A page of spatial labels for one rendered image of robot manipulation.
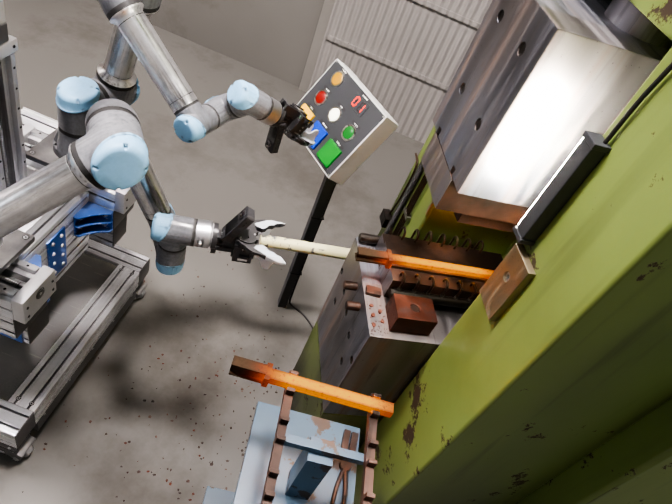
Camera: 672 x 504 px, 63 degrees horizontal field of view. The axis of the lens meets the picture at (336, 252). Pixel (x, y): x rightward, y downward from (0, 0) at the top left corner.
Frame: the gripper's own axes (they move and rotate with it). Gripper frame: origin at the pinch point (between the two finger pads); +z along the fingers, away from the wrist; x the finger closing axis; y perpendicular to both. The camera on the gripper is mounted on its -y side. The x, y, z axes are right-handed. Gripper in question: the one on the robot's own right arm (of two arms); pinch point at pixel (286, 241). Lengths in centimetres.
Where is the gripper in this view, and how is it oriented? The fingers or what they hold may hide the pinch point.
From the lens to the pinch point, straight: 150.7
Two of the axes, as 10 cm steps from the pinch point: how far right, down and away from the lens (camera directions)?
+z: 9.5, 1.6, 2.7
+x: 0.7, 7.3, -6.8
